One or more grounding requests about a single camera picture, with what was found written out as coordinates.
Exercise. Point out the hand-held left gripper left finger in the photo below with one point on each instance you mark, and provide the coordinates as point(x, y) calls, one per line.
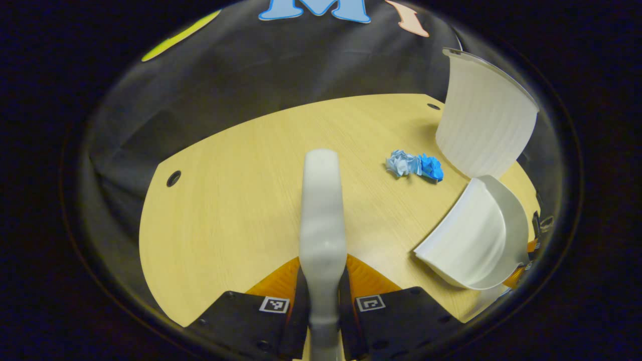
point(241, 321)

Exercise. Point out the white dustpan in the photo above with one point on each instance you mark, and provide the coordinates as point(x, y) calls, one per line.
point(476, 240)

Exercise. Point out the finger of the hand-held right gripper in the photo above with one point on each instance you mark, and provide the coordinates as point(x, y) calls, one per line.
point(535, 228)
point(519, 276)

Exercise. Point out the small white broom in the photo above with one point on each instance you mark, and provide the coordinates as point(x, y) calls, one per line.
point(322, 210)

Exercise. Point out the white garbage bin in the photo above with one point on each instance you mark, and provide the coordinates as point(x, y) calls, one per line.
point(484, 125)

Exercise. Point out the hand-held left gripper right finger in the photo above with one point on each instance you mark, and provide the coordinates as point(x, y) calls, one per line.
point(401, 316)

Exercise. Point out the light blue paper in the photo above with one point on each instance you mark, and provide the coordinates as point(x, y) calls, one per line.
point(403, 163)

